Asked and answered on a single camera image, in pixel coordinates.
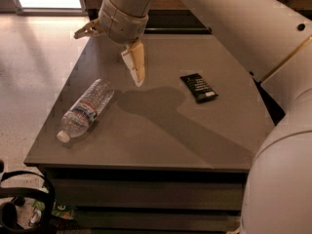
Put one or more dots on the grey drawer cabinet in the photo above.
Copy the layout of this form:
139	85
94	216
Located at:
156	161

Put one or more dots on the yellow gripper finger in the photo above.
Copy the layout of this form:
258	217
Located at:
91	29
133	57

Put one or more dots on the green chip bag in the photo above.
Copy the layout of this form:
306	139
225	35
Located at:
59	209

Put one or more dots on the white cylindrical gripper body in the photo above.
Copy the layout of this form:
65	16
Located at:
121	24

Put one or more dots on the clear plastic water bottle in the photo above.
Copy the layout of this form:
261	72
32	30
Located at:
83	113

